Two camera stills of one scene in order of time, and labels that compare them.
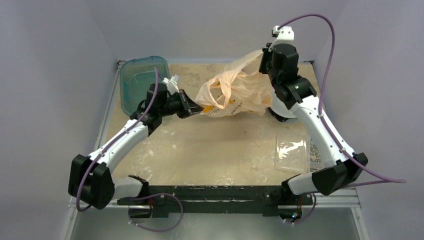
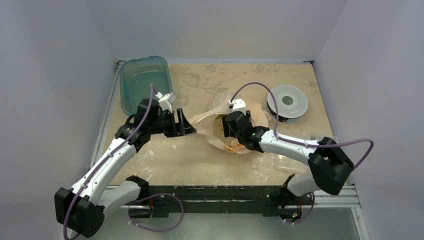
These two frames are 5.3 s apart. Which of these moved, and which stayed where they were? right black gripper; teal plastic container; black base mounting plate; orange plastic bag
Moved: right black gripper; orange plastic bag
Stayed: teal plastic container; black base mounting plate
